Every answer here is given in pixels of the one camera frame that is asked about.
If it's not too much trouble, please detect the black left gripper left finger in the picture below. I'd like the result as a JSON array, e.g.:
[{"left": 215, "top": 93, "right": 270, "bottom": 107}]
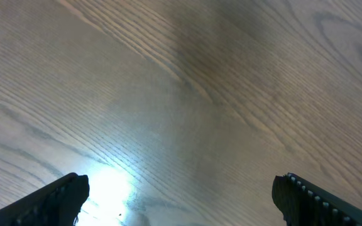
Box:
[{"left": 0, "top": 173, "right": 90, "bottom": 226}]

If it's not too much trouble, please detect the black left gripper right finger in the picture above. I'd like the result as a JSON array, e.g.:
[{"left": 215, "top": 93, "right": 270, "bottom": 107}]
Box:
[{"left": 271, "top": 173, "right": 362, "bottom": 226}]

